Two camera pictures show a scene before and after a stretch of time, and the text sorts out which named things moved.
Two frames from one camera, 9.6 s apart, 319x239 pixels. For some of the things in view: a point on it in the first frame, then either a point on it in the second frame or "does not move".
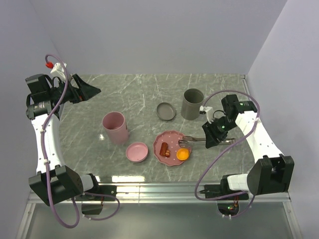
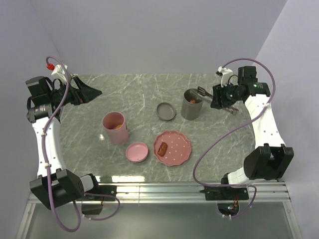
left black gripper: x=87 y=91 does not move
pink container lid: x=137 y=152 does not move
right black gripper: x=212 y=135 → x=217 y=101
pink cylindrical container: x=115 y=127 does not move
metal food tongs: x=189 y=141 → x=206 y=96
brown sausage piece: x=163 y=149 does not move
